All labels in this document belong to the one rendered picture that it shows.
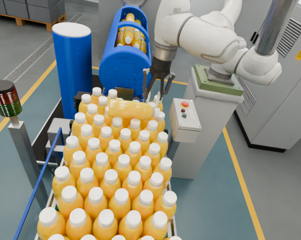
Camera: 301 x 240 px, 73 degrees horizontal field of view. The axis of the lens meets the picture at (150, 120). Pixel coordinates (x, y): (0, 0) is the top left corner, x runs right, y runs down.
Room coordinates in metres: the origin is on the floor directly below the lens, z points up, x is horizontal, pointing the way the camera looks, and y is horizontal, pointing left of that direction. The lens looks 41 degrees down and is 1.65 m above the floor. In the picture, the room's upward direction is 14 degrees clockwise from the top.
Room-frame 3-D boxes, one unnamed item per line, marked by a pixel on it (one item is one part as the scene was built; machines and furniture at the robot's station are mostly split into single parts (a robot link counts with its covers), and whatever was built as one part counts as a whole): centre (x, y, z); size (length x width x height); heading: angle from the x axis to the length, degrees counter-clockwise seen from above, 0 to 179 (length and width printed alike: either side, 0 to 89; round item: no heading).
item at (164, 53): (0.74, 0.01, 1.36); 0.09 x 0.09 x 0.06
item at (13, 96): (0.44, 0.45, 1.23); 0.06 x 0.06 x 0.04
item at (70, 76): (1.52, 0.75, 0.59); 0.28 x 0.28 x 0.88
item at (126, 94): (0.89, 0.17, 0.99); 0.10 x 0.02 x 0.12; 102
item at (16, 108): (0.44, 0.45, 1.18); 0.06 x 0.06 x 0.05
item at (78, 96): (0.81, 0.36, 0.95); 0.10 x 0.07 x 0.10; 102
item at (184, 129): (0.75, -0.15, 1.05); 0.20 x 0.10 x 0.10; 12
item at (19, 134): (0.44, 0.45, 0.55); 0.04 x 0.04 x 1.10; 12
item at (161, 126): (0.68, -0.04, 0.99); 0.07 x 0.07 x 0.19
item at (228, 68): (1.31, -0.39, 1.21); 0.18 x 0.16 x 0.22; 53
